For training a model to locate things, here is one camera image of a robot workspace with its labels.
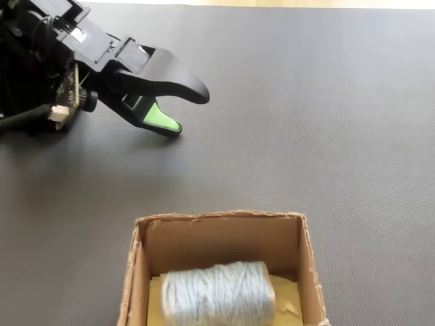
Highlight thin black servo wires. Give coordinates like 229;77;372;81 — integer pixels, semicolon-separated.
31;14;73;79

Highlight large grey textured mat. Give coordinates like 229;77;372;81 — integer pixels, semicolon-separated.
0;2;435;326

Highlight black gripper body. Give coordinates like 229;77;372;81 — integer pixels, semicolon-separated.
20;0;152;99

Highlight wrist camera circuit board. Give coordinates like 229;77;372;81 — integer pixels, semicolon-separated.
47;56;99;132

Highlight light blue yarn-wrapped block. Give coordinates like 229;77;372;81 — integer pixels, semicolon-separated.
160;260;275;326

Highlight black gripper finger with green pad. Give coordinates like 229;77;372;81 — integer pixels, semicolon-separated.
101;91;184;138
114;43;211;105

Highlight open cardboard box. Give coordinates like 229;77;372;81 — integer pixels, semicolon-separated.
116;209;328;326

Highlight thick black camera cable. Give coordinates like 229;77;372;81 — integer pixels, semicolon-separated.
0;103;57;132

